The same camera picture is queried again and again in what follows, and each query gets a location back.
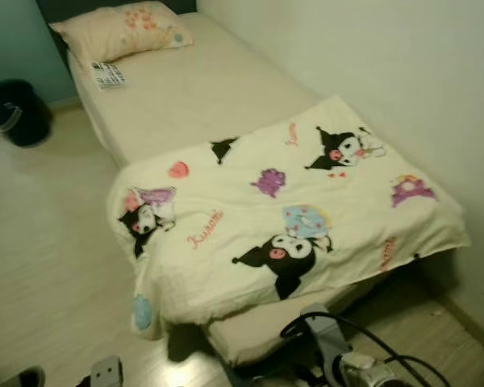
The cream cartoon print quilt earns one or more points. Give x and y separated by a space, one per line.
226 193

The white paperback book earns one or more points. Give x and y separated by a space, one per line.
109 75

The pink patterned pillow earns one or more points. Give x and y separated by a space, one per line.
121 32

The light wooden baseboard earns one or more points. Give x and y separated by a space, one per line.
468 322

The cream sheeted mattress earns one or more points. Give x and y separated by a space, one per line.
202 97

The grey slipper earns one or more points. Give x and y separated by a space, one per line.
12 377

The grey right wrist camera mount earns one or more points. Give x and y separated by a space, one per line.
327 343

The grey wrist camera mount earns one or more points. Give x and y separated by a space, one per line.
106 372
327 343

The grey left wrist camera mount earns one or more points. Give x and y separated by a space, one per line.
106 372

